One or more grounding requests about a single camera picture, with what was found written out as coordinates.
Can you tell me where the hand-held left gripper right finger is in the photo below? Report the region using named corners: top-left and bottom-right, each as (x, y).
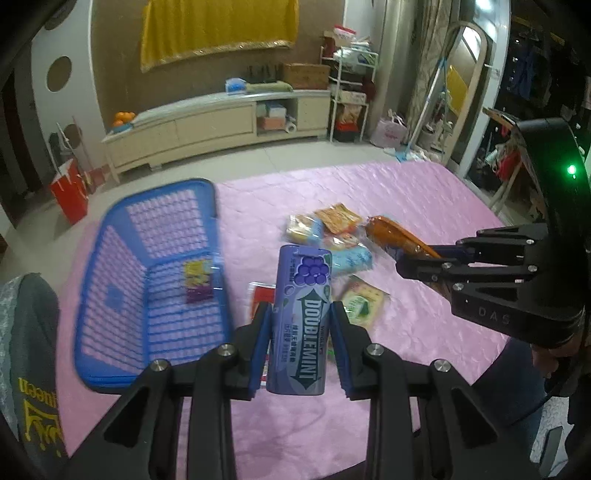
top-left (330, 300), bottom-right (541, 480)

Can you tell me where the orange sausage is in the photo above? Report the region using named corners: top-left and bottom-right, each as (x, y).
top-left (366, 215), bottom-right (440, 260)

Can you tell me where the yellow purple snack packet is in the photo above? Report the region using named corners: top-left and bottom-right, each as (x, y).
top-left (184, 258), bottom-right (216, 304)

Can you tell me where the beige television cabinet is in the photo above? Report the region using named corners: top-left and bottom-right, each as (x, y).
top-left (101, 89), bottom-right (334, 186)

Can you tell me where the purple chewing gum bottle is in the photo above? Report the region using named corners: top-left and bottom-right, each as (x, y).
top-left (266, 245), bottom-right (334, 396)

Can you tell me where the person's right hand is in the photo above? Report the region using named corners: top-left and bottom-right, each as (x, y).
top-left (531, 342), bottom-right (583, 384)

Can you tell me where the grey crown print sweatshirt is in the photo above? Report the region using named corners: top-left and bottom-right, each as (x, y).
top-left (0, 272), bottom-right (71, 480)

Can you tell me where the yellow wall cloth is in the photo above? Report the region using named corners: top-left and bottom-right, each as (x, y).
top-left (140, 0), bottom-right (300, 73)

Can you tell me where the red labelled snack packet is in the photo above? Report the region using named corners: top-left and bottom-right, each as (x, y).
top-left (249, 282), bottom-right (278, 384)

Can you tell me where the orange white snack packet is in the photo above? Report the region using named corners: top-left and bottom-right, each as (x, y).
top-left (322, 232), bottom-right (362, 253)

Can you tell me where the blue cartoon bread packet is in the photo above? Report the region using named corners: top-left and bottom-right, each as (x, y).
top-left (284, 213), bottom-right (324, 246)

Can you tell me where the blue plastic basket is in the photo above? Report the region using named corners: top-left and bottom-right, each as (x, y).
top-left (74, 178), bottom-right (234, 394)

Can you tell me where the pink quilted blanket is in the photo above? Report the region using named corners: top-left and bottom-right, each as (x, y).
top-left (50, 161), bottom-right (514, 463)

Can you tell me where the wooden framed standing mirror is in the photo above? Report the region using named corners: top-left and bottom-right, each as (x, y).
top-left (410, 20), bottom-right (493, 168)

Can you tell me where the brown cardboard box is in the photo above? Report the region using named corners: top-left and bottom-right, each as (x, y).
top-left (283, 63), bottom-right (331, 90)

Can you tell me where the blue handled mop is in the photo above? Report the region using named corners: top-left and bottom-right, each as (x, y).
top-left (396, 55), bottom-right (450, 163)

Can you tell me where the white metal storage rack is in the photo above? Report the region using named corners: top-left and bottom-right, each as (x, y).
top-left (328, 44), bottom-right (376, 143)

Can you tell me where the red paper bag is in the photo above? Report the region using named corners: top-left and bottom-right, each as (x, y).
top-left (49, 159), bottom-right (91, 226)

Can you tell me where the light blue bread packet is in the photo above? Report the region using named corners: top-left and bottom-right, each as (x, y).
top-left (331, 247), bottom-right (373, 278)

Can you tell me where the green cushion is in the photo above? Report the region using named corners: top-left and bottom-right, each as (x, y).
top-left (244, 80), bottom-right (293, 95)

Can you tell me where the patterned curtain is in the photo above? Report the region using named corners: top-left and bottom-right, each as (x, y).
top-left (379, 0), bottom-right (457, 139)

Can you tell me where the pink shopping bag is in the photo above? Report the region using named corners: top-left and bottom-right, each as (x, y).
top-left (372, 114), bottom-right (408, 149)

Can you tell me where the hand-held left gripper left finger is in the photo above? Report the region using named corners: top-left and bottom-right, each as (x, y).
top-left (69, 302), bottom-right (273, 480)

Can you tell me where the green snack packet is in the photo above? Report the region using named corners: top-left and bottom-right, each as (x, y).
top-left (341, 275), bottom-right (391, 330)

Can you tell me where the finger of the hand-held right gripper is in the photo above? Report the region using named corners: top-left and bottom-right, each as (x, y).
top-left (396, 253), bottom-right (587, 347)
top-left (431, 224), bottom-right (552, 267)

